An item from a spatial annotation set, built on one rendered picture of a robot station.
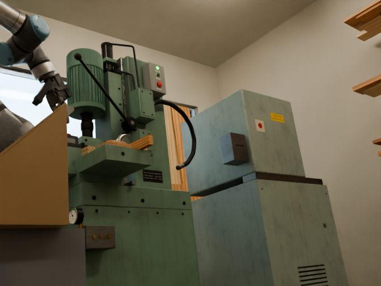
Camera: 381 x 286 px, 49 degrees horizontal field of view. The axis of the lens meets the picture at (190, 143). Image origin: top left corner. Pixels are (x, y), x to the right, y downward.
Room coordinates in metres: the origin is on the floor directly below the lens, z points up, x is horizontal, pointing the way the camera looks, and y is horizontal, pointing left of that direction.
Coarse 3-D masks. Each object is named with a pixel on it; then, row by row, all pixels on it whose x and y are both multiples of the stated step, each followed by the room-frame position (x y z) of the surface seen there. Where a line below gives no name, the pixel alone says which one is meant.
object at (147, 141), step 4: (148, 136) 1.50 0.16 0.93; (152, 136) 1.51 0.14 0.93; (140, 140) 1.53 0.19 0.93; (144, 140) 1.52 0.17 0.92; (148, 140) 1.50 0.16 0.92; (152, 140) 1.51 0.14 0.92; (132, 144) 1.57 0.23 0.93; (136, 144) 1.55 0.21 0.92; (140, 144) 1.54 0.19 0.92; (144, 144) 1.52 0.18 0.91; (148, 144) 1.50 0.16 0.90; (152, 144) 1.51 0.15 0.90; (136, 148) 1.55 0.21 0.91; (140, 148) 1.54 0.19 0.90; (144, 148) 1.54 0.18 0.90
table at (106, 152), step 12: (108, 144) 1.44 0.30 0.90; (84, 156) 1.53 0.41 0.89; (96, 156) 1.47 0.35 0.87; (108, 156) 1.44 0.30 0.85; (120, 156) 1.48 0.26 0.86; (132, 156) 1.52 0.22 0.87; (144, 156) 1.56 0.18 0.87; (72, 168) 1.57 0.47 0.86; (84, 168) 1.53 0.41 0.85; (96, 168) 1.53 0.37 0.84; (108, 168) 1.55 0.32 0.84; (120, 168) 1.57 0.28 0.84; (132, 168) 1.59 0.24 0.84; (144, 168) 1.61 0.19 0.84
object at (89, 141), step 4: (84, 136) 1.77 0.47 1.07; (80, 140) 1.77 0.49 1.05; (84, 140) 1.77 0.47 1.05; (88, 140) 1.79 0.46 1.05; (92, 140) 1.80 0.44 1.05; (96, 140) 1.82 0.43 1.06; (100, 140) 1.83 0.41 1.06; (104, 140) 1.85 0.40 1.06; (88, 144) 1.79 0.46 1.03; (92, 144) 1.80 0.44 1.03; (96, 144) 1.82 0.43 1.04
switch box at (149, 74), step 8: (152, 64) 1.91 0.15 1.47; (144, 72) 1.93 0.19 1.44; (152, 72) 1.90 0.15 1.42; (160, 72) 1.95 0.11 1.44; (144, 80) 1.93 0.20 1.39; (152, 80) 1.90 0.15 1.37; (160, 80) 1.94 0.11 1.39; (144, 88) 1.94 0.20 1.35; (152, 88) 1.90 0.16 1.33; (160, 88) 1.94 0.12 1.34; (160, 96) 1.99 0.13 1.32
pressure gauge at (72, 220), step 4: (72, 208) 1.48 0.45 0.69; (76, 208) 1.46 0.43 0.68; (80, 208) 1.48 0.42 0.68; (72, 212) 1.48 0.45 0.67; (76, 212) 1.46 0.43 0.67; (80, 212) 1.47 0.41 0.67; (76, 216) 1.46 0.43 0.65; (80, 216) 1.47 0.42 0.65; (72, 220) 1.48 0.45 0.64; (76, 220) 1.46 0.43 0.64; (80, 220) 1.47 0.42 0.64; (72, 224) 1.48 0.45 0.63; (76, 224) 1.48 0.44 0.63; (80, 224) 1.49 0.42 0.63
